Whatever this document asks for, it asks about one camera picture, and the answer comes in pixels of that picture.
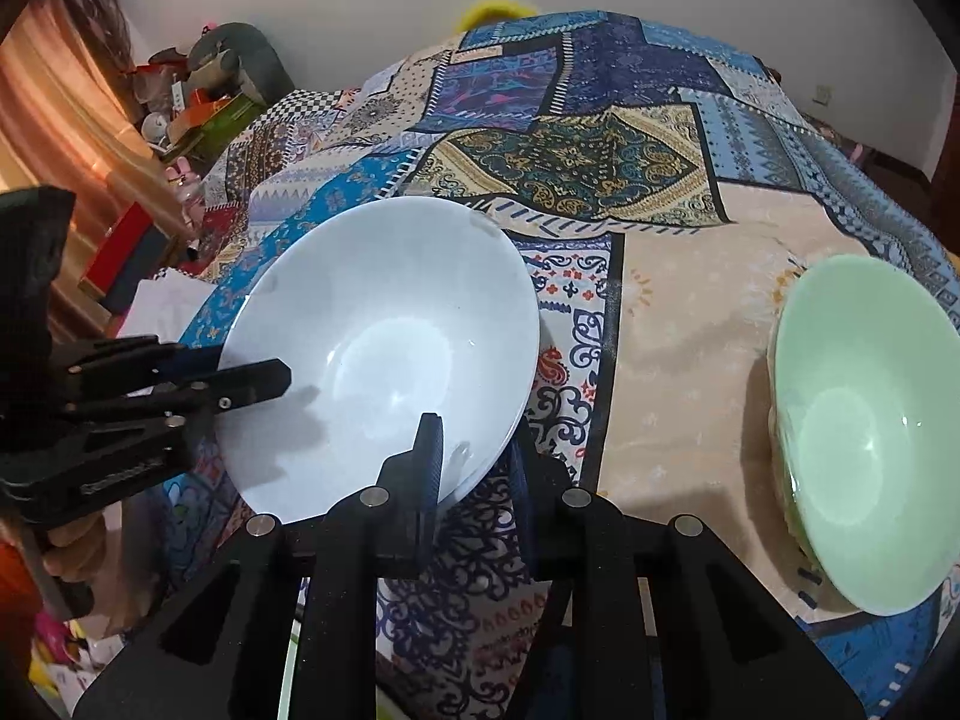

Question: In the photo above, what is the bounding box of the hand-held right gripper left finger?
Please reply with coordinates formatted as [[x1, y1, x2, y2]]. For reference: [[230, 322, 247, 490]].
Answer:
[[73, 412, 445, 720]]

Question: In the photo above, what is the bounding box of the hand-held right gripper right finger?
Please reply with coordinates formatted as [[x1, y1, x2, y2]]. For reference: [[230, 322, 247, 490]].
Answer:
[[506, 441, 867, 720]]

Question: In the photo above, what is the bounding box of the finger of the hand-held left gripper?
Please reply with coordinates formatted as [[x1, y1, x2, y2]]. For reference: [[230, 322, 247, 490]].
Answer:
[[52, 336, 220, 400], [66, 358, 292, 430]]

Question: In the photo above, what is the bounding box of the white plate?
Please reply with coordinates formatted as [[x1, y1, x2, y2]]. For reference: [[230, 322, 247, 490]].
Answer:
[[214, 197, 542, 526]]

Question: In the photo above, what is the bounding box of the person's left hand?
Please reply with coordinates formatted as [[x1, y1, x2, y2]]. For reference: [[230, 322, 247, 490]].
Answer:
[[41, 514, 110, 586]]

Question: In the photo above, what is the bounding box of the white cloth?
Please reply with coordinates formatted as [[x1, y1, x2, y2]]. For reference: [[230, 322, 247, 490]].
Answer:
[[116, 274, 215, 342]]

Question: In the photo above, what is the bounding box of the red box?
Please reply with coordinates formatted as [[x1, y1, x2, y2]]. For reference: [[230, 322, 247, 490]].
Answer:
[[79, 202, 162, 293]]

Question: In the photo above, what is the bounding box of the dark blue box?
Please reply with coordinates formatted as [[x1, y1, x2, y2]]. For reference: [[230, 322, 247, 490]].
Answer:
[[97, 229, 177, 316]]

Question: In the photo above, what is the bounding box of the pink bunny plush toy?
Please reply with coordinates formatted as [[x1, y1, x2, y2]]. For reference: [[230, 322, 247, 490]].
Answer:
[[169, 157, 207, 230]]

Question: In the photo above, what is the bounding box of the orange curtain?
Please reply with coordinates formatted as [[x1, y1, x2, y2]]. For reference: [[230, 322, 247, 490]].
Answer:
[[0, 0, 188, 241]]

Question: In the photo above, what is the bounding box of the green box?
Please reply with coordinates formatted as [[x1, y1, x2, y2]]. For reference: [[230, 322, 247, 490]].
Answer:
[[184, 94, 267, 155]]

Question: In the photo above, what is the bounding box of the patchwork printed blanket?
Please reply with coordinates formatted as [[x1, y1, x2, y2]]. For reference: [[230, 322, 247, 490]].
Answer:
[[120, 10, 960, 720]]

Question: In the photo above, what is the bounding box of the grey plush toy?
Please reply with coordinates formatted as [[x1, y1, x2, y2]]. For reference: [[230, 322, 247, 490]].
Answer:
[[186, 22, 295, 102]]

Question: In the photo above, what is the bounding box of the green bowl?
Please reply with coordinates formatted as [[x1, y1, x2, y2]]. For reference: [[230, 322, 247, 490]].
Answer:
[[765, 255, 960, 616]]

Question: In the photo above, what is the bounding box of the yellow plastic basin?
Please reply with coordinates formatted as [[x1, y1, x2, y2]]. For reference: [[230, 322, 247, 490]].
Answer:
[[457, 0, 541, 31]]

